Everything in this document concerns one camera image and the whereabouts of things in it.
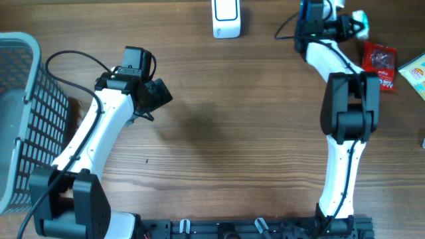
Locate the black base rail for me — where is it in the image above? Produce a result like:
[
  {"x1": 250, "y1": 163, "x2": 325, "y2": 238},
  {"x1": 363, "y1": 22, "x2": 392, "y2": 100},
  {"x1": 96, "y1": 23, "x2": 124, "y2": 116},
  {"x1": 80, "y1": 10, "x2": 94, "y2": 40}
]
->
[{"x1": 135, "y1": 216, "x2": 375, "y2": 239}]

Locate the beige wet wipes pack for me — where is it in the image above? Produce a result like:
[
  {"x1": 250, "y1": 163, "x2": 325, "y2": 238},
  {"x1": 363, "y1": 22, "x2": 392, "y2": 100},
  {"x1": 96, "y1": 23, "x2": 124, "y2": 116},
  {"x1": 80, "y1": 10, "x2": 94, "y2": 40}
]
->
[{"x1": 398, "y1": 53, "x2": 424, "y2": 99}]

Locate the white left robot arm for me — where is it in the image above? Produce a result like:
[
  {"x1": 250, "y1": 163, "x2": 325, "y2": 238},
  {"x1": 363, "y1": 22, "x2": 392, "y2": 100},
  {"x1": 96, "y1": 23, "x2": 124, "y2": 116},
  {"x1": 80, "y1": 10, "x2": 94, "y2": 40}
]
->
[{"x1": 18, "y1": 46, "x2": 173, "y2": 238}]

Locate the grey plastic shopping basket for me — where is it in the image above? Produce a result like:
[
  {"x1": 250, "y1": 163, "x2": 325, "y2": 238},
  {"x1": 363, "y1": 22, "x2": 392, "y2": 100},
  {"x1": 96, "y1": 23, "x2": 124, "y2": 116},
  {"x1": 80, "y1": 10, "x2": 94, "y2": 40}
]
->
[{"x1": 1, "y1": 32, "x2": 70, "y2": 214}]

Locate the red snack bag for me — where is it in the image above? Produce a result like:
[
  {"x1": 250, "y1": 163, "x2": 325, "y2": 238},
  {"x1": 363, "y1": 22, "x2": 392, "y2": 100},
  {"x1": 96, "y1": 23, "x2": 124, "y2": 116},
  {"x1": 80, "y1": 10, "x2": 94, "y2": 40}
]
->
[{"x1": 362, "y1": 41, "x2": 396, "y2": 92}]

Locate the teal tissue pack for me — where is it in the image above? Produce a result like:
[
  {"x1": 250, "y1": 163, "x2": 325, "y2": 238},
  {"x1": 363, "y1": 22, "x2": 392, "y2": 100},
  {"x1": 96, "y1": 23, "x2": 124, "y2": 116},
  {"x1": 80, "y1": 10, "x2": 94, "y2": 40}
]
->
[{"x1": 352, "y1": 10, "x2": 370, "y2": 40}]

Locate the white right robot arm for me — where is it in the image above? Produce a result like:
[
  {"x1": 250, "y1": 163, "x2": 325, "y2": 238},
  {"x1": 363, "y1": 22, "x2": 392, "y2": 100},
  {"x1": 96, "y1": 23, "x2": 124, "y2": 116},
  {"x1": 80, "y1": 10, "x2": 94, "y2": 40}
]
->
[{"x1": 294, "y1": 1, "x2": 379, "y2": 238}]

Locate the white barcode scanner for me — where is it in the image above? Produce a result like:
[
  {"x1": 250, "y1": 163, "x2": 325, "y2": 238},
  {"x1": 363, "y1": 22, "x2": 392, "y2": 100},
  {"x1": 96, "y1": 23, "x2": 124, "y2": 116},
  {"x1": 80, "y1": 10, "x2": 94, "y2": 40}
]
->
[{"x1": 211, "y1": 0, "x2": 241, "y2": 39}]

